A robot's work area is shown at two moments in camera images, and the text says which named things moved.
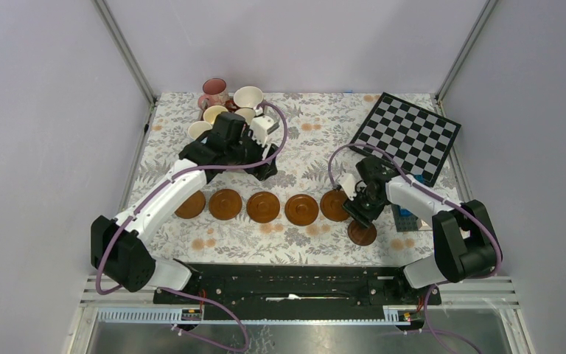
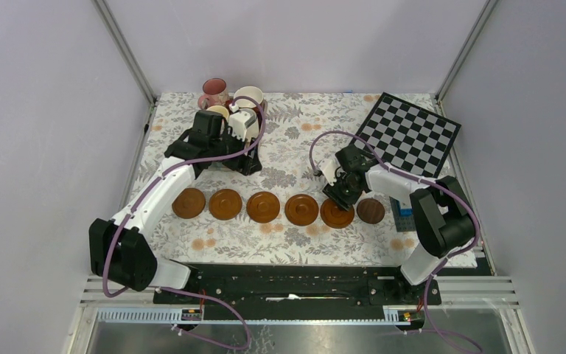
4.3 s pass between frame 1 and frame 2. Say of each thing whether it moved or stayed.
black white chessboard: stayed
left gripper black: moved
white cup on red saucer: stayed
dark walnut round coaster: moved
